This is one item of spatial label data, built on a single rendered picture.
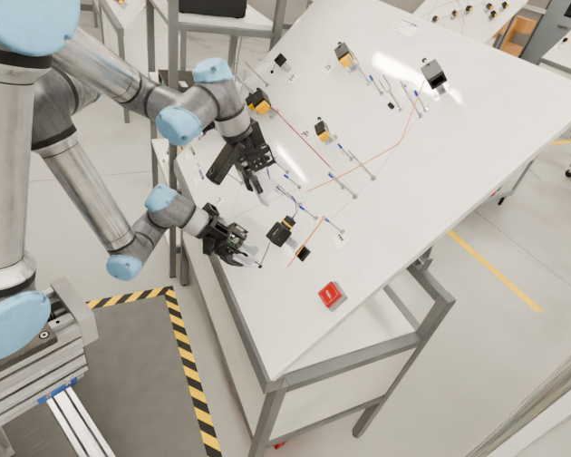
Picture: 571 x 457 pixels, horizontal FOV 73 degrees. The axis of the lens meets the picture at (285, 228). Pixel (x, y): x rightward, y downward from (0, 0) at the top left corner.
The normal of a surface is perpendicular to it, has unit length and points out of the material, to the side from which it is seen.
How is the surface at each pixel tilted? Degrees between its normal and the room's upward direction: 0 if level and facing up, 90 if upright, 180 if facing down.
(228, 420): 0
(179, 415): 0
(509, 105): 52
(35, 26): 80
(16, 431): 0
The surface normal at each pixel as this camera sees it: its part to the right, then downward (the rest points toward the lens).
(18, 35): 0.89, 0.32
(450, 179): -0.59, -0.37
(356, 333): 0.18, -0.77
